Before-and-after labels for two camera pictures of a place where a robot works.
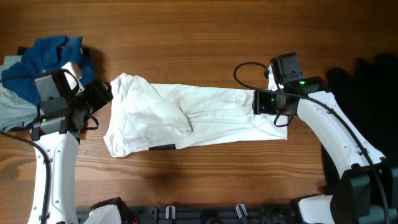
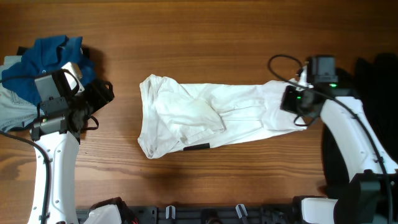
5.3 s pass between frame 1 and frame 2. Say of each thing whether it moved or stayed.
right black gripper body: moved
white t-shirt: moved
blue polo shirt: stayed
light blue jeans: stayed
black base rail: stayed
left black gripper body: stayed
